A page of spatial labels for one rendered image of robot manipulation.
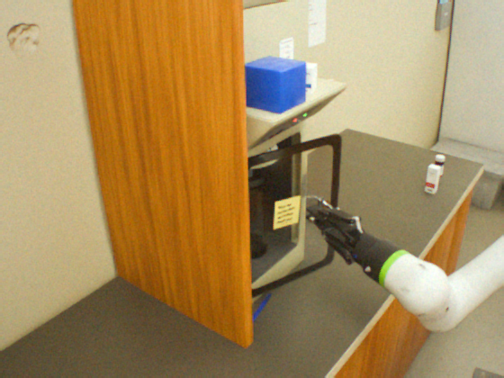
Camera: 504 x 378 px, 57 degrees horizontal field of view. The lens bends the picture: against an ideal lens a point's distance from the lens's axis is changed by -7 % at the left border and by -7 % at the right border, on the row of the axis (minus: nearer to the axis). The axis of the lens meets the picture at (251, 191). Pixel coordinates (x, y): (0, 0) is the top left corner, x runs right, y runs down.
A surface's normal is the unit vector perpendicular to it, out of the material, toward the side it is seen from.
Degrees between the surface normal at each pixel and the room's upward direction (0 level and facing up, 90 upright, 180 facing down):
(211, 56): 90
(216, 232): 90
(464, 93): 90
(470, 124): 90
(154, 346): 0
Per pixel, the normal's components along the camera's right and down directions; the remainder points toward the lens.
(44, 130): 0.79, 0.28
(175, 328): -0.03, -0.88
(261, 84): -0.61, 0.40
